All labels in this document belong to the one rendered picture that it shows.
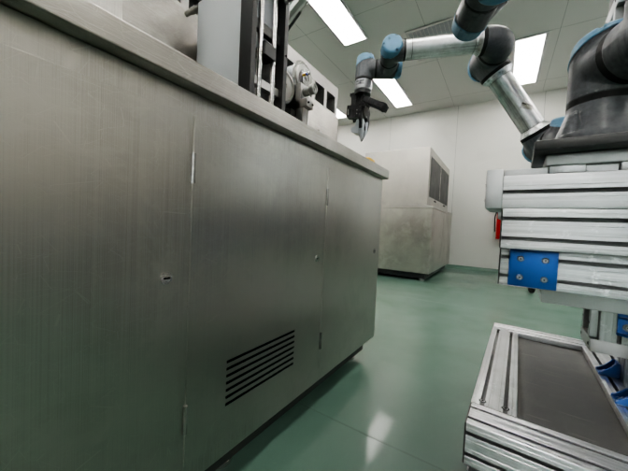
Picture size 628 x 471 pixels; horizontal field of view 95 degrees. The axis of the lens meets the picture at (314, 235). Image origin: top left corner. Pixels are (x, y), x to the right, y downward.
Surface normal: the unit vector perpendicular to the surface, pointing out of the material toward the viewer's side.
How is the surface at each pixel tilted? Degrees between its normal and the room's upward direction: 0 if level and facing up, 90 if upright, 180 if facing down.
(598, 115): 73
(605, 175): 90
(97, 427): 90
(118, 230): 90
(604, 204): 90
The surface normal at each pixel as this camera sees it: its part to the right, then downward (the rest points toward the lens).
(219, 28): -0.55, 0.00
